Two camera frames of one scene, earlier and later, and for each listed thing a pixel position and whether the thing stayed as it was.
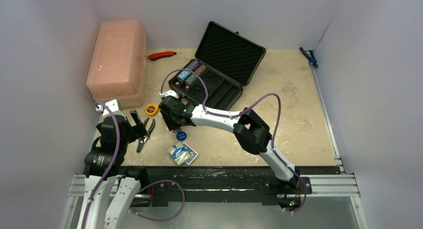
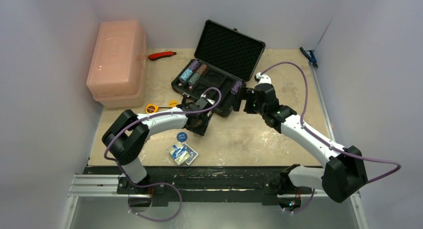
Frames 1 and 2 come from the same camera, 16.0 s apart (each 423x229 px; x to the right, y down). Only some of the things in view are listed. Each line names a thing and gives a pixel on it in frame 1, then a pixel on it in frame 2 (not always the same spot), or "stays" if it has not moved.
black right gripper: (168, 113) -> (249, 101)
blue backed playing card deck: (193, 154) stays
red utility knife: (156, 56) stays
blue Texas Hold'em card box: (178, 152) stays
